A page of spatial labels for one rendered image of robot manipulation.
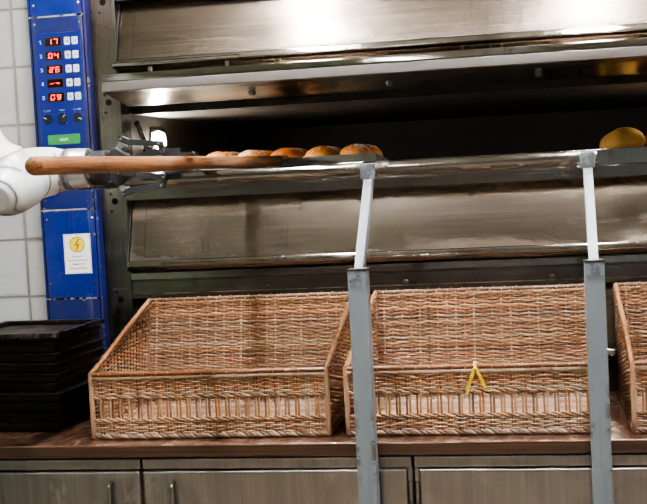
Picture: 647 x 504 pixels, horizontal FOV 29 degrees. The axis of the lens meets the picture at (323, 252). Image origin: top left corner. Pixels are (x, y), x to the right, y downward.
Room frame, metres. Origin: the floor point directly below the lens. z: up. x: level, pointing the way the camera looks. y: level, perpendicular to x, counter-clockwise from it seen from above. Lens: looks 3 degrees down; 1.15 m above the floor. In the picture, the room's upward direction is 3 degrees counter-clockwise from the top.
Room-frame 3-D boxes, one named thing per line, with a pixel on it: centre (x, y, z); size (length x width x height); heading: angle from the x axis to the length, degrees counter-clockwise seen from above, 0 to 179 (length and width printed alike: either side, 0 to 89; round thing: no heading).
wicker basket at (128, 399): (2.99, 0.23, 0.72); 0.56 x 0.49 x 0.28; 80
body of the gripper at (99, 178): (2.73, 0.45, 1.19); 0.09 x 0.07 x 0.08; 79
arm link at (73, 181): (2.74, 0.52, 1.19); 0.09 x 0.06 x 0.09; 169
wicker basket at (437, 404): (2.88, -0.35, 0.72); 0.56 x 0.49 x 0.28; 79
